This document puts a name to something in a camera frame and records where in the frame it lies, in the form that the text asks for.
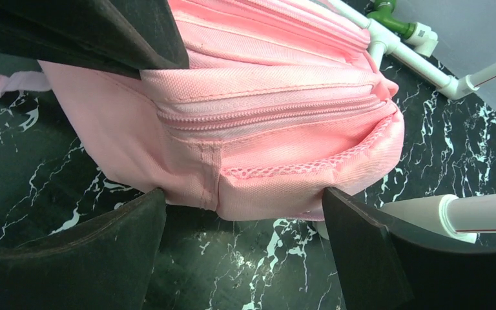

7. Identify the pink student backpack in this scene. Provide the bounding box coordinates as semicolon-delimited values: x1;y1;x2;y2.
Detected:
0;1;405;221

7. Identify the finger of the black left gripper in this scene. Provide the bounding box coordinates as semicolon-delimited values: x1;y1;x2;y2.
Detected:
0;0;189;79

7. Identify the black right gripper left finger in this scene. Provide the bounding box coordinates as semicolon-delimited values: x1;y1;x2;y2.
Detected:
0;189;166;309

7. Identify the white PVC pipe frame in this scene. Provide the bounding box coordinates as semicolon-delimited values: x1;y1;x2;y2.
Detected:
325;1;496;243

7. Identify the green pipe valve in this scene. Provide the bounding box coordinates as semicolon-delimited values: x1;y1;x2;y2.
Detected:
366;0;416;39

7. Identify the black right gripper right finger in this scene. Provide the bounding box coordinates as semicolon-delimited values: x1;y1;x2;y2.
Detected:
322;187;496;309

